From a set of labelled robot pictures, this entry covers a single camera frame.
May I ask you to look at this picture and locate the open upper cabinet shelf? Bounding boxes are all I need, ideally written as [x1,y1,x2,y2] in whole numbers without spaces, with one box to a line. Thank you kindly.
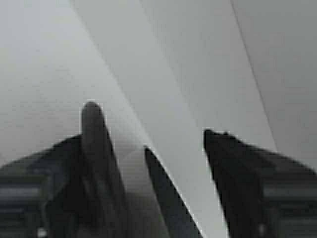
[69,0,317,238]

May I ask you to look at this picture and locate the large dark grey pot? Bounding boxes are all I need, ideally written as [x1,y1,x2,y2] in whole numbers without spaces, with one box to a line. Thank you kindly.
[47,101,202,238]

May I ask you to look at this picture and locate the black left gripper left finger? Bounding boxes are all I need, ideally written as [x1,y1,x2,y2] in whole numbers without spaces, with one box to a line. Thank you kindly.
[0,135,82,238]

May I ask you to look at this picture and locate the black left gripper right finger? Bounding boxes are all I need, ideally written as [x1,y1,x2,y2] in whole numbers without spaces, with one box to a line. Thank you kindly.
[203,128,317,238]

